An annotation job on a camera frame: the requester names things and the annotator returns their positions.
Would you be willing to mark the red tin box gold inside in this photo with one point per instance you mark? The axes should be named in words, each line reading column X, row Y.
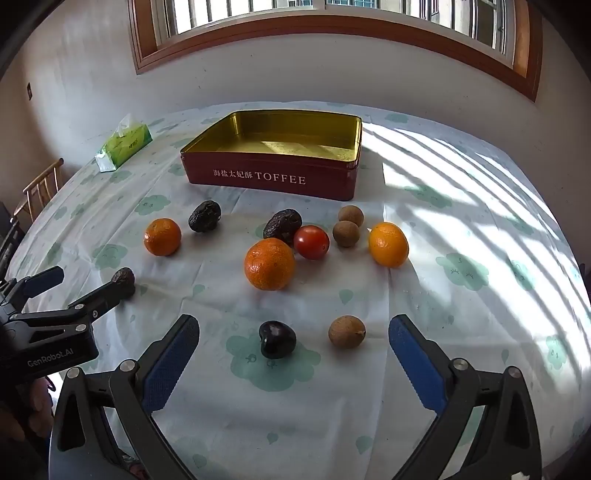
column 277, row 177

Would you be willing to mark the red tomato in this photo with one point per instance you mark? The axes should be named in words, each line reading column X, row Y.
column 312, row 242

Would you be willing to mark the large orange mandarin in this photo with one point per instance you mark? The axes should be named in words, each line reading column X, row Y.
column 269, row 264

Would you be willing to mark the person's left hand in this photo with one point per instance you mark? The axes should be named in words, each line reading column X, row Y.
column 40, row 406

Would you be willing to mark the white green cloud-print tablecloth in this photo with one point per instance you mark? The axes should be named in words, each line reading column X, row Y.
column 323, row 415

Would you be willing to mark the brown longan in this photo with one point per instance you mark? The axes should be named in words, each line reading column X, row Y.
column 346, row 331
column 351, row 215
column 346, row 233

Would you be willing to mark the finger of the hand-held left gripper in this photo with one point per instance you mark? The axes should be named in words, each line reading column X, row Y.
column 106, row 295
column 44, row 280

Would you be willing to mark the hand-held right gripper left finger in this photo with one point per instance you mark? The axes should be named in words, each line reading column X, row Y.
column 171, row 364

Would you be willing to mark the wooden framed window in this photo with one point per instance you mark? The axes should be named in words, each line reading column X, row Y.
column 145, row 46

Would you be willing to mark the dark furniture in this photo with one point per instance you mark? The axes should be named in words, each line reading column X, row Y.
column 9, row 240

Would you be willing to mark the wooden chair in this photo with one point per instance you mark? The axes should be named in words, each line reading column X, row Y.
column 46, row 173

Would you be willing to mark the green tissue pack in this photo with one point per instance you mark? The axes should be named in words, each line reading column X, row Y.
column 122, row 147

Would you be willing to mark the dark wrinkled passion fruit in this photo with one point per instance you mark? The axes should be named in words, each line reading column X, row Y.
column 282, row 225
column 204, row 216
column 123, row 281

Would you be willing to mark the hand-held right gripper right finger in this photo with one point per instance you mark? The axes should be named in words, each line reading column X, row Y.
column 413, row 364

